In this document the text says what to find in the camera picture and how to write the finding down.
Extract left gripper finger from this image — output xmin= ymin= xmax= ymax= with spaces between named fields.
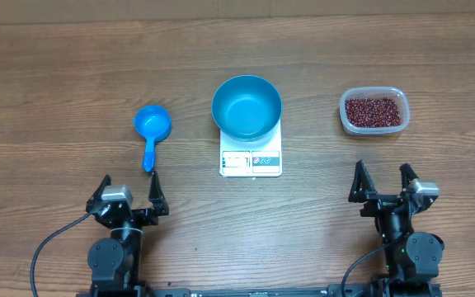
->
xmin=148 ymin=171 xmax=169 ymax=216
xmin=85 ymin=175 xmax=111 ymax=214

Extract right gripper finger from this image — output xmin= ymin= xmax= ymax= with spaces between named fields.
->
xmin=348 ymin=159 xmax=376 ymax=203
xmin=400 ymin=163 xmax=418 ymax=193

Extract blue plastic measuring scoop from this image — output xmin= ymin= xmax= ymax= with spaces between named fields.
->
xmin=134 ymin=106 xmax=172 ymax=172

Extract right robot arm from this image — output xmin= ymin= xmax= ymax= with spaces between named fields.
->
xmin=340 ymin=160 xmax=444 ymax=297

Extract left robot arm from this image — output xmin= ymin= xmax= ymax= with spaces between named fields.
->
xmin=86 ymin=172 xmax=169 ymax=296

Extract white digital kitchen scale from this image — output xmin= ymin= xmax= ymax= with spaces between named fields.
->
xmin=219 ymin=121 xmax=283 ymax=177

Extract teal round bowl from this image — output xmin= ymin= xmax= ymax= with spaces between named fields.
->
xmin=211 ymin=74 xmax=283 ymax=142

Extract red beans in container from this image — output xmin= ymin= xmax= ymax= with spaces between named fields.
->
xmin=345 ymin=97 xmax=401 ymax=128

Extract clear plastic food container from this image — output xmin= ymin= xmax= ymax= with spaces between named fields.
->
xmin=339 ymin=87 xmax=411 ymax=136

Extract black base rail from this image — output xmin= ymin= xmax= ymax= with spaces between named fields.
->
xmin=77 ymin=284 xmax=443 ymax=297

